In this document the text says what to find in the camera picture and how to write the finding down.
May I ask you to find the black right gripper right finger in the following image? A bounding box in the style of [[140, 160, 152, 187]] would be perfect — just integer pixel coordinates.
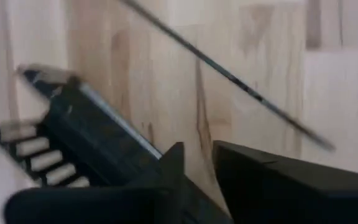
[[213, 139, 358, 224]]

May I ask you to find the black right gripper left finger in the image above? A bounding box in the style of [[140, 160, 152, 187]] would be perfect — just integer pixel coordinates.
[[4, 141, 234, 224]]

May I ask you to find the black slotted cable duct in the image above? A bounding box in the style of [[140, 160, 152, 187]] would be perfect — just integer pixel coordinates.
[[0, 63, 164, 190]]

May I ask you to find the black zip tie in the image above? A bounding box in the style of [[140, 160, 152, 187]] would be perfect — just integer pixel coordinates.
[[118, 0, 337, 153]]

